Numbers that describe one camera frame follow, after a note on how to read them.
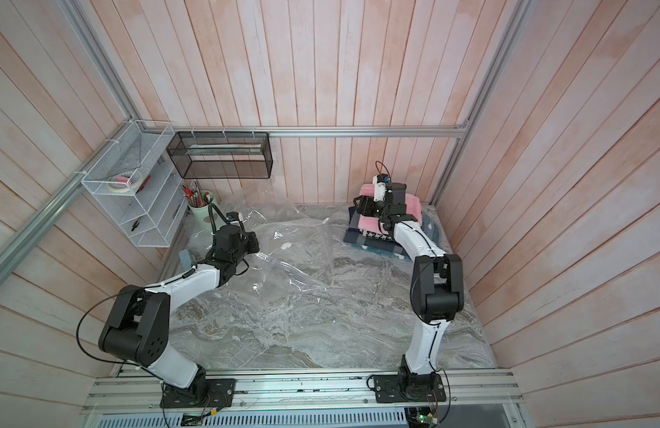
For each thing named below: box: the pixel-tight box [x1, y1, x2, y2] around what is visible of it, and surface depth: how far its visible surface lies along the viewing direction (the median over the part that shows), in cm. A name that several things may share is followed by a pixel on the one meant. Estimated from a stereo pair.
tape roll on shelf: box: [107, 173, 133, 194], surface depth 76 cm
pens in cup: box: [181, 181, 212, 208], surface depth 102 cm
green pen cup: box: [187, 189, 215, 224], surface depth 103 cm
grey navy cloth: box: [343, 205, 405, 256], surface depth 103 cm
